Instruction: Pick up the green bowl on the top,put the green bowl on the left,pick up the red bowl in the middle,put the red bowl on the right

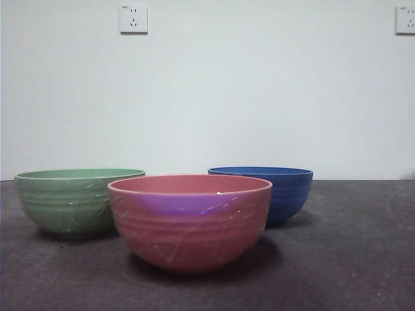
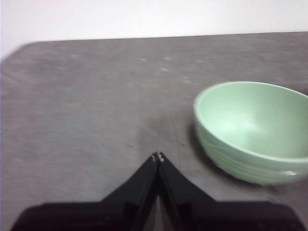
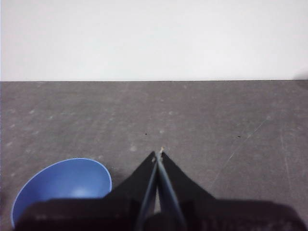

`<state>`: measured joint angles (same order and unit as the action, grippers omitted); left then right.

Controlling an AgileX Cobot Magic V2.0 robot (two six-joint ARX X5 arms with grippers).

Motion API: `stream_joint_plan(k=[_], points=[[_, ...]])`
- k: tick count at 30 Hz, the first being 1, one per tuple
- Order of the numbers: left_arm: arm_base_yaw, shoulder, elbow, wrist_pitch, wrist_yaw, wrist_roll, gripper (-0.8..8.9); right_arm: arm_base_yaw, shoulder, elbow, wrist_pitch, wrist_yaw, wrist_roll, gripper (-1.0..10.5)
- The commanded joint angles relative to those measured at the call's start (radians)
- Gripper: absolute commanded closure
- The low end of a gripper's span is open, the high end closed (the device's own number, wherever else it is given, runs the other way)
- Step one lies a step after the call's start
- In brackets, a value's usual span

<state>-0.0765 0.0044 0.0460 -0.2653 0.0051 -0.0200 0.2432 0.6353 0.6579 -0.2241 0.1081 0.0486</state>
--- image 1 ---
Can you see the green ribbed bowl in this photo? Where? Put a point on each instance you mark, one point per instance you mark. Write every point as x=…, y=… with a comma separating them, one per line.
x=61, y=204

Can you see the red ribbed bowl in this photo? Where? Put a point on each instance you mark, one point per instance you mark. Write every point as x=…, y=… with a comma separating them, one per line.
x=191, y=233

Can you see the white wall socket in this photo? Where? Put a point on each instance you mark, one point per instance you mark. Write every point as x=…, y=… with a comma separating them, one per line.
x=134, y=19
x=406, y=20

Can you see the blue ribbed bowl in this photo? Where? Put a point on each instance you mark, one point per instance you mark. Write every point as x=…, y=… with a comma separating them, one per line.
x=290, y=194

